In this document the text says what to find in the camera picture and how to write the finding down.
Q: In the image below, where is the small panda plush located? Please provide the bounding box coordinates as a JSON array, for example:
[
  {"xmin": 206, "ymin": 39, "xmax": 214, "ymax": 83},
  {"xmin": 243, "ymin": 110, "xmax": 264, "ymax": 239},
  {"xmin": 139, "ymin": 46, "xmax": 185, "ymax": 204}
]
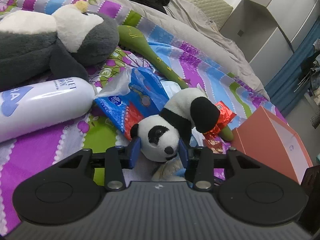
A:
[{"xmin": 130, "ymin": 88, "xmax": 220, "ymax": 163}]

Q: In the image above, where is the small red candy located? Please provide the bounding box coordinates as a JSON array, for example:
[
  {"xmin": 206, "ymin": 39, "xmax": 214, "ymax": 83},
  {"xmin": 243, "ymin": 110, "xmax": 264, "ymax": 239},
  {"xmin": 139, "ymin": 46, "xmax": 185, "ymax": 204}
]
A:
[{"xmin": 203, "ymin": 137, "xmax": 231, "ymax": 154}]

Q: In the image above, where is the blue tissue pack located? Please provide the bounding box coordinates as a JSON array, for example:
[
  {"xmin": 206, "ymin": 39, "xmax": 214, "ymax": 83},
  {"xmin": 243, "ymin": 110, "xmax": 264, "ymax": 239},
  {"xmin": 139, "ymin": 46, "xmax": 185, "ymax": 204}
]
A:
[{"xmin": 95, "ymin": 68, "xmax": 169, "ymax": 140}]

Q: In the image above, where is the red candy wrapper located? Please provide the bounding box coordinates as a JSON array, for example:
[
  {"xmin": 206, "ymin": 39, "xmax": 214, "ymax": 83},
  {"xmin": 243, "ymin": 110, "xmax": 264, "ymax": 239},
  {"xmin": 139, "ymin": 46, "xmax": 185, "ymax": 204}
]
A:
[{"xmin": 203, "ymin": 101, "xmax": 236, "ymax": 141}]

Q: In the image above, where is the white face mask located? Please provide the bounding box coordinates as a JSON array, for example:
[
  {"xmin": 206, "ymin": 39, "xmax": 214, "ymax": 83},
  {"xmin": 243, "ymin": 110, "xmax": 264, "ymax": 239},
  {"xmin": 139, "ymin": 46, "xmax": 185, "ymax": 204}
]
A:
[{"xmin": 161, "ymin": 80, "xmax": 181, "ymax": 98}]

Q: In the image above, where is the pink cardboard box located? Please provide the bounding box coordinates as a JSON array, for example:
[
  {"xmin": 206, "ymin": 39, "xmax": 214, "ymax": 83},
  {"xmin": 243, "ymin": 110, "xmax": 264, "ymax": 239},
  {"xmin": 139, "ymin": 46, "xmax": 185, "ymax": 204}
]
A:
[{"xmin": 231, "ymin": 106, "xmax": 313, "ymax": 184}]

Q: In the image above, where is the green plush massage stick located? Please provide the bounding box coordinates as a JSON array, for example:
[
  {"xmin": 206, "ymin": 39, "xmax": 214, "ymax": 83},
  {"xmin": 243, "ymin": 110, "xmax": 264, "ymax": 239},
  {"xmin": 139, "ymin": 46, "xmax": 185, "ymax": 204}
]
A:
[{"xmin": 117, "ymin": 24, "xmax": 235, "ymax": 142}]

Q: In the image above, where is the colourful striped bedsheet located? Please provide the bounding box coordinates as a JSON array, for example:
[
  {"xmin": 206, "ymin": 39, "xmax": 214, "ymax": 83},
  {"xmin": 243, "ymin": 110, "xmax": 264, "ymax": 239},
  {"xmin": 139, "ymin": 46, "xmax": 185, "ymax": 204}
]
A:
[{"xmin": 1, "ymin": 0, "xmax": 276, "ymax": 235}]

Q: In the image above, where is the blue curtain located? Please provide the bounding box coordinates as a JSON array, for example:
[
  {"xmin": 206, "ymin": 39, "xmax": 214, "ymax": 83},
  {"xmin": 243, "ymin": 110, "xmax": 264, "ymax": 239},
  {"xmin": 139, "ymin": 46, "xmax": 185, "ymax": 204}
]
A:
[{"xmin": 266, "ymin": 19, "xmax": 319, "ymax": 119}]

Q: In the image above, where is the white lotion bottle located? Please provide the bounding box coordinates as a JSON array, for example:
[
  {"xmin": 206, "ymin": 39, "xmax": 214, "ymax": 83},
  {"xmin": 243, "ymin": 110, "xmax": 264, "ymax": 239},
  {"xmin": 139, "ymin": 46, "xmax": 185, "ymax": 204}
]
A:
[{"xmin": 1, "ymin": 77, "xmax": 98, "ymax": 142}]

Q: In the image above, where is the beige duvet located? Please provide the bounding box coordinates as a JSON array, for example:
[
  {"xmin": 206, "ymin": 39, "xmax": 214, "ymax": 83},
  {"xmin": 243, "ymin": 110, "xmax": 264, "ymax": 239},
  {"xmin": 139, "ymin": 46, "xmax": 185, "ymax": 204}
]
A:
[{"xmin": 109, "ymin": 0, "xmax": 269, "ymax": 99}]

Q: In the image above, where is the grey white penguin plush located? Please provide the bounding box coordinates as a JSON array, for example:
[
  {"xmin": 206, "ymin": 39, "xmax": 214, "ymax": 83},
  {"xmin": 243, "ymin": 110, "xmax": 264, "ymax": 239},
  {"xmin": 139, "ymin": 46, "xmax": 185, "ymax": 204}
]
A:
[{"xmin": 1, "ymin": 0, "xmax": 119, "ymax": 90}]

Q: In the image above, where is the white wardrobe cabinet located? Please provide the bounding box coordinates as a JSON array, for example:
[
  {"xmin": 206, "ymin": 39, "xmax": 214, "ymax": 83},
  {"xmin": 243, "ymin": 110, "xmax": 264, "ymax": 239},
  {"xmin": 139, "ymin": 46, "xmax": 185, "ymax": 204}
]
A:
[{"xmin": 220, "ymin": 0, "xmax": 319, "ymax": 86}]

